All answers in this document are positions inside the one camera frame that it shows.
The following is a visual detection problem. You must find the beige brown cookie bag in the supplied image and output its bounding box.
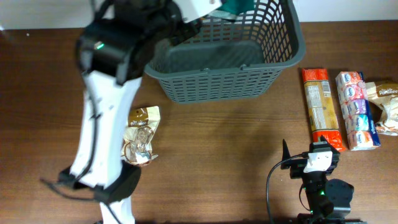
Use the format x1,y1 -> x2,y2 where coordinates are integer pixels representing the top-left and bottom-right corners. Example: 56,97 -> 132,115
121,106 -> 161,167

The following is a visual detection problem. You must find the left black cable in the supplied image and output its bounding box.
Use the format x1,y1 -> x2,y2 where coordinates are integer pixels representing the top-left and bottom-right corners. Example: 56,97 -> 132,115
39,93 -> 122,224

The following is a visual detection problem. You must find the Kleenex tissue multipack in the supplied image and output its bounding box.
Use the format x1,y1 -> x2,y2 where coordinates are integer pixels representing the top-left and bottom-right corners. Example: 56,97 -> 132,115
335,72 -> 381,151

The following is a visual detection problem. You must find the right black cable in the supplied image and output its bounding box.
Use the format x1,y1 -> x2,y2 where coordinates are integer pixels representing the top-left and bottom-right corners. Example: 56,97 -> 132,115
266,152 -> 309,224

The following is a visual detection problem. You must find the green Nescafe coffee bag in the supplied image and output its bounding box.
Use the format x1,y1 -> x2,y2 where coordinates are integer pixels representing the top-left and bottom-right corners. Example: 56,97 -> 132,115
209,0 -> 255,21

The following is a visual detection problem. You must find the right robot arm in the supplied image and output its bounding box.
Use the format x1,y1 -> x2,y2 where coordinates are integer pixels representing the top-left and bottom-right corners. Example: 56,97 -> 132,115
281,136 -> 354,223

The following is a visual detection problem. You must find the orange biscuit pack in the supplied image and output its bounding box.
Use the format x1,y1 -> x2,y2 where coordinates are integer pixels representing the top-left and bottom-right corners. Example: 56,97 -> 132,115
302,68 -> 346,152

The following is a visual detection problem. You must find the grey plastic basket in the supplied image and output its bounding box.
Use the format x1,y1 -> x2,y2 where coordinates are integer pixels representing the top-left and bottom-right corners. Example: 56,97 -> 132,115
144,0 -> 305,104

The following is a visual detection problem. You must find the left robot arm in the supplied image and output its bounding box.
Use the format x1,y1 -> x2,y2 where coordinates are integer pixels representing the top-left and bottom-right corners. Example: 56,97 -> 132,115
46,1 -> 220,223

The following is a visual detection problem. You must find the beige brown snack bag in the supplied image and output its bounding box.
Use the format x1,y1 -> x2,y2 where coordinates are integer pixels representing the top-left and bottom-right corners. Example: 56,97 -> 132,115
366,80 -> 397,136

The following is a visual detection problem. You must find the black cable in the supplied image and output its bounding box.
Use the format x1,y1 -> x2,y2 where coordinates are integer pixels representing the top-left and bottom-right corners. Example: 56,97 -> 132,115
39,93 -> 122,224
266,152 -> 309,224

